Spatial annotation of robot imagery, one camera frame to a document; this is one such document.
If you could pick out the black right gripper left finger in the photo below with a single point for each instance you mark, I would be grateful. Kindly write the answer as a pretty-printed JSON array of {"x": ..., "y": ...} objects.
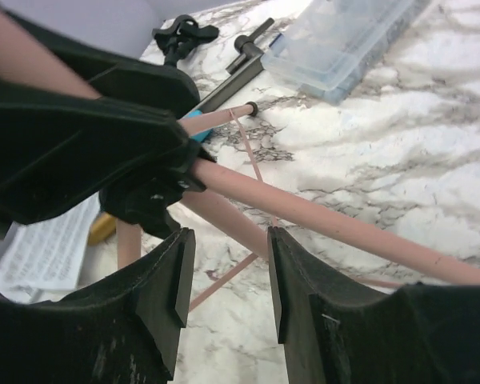
[{"x": 124, "y": 328}]

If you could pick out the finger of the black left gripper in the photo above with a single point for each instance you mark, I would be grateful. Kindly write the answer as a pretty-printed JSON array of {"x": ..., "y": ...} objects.
[
  {"x": 55, "y": 155},
  {"x": 112, "y": 75}
]

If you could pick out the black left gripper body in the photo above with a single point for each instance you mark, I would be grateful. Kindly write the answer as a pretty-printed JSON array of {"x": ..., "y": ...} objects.
[{"x": 142, "y": 196}]

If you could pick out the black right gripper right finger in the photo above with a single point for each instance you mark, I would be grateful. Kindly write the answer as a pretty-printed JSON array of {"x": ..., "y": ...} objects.
[{"x": 336, "y": 330}]

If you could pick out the sheet music page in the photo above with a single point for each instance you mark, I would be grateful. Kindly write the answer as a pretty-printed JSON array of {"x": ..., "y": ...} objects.
[{"x": 48, "y": 255}]

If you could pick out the pink perforated music stand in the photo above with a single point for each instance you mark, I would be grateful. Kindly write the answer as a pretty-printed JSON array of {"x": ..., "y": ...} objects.
[{"x": 25, "y": 60}]

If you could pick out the black round-base mic stand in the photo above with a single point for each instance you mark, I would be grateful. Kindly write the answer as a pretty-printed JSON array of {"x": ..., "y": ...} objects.
[{"x": 180, "y": 91}]

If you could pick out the gold toy microphone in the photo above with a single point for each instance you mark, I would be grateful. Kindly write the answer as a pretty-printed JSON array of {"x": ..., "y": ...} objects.
[{"x": 103, "y": 227}]

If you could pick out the black mic clip stand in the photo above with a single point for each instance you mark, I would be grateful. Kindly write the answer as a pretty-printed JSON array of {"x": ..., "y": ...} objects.
[{"x": 182, "y": 37}]

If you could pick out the blue toy microphone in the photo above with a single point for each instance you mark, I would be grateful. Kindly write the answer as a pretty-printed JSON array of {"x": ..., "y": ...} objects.
[{"x": 198, "y": 126}]

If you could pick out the dark metal drum key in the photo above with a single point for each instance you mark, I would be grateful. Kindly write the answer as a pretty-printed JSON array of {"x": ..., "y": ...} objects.
[{"x": 242, "y": 70}]

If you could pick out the clear plastic compartment box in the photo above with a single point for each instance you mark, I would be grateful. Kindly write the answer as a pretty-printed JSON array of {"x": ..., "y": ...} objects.
[{"x": 332, "y": 44}]

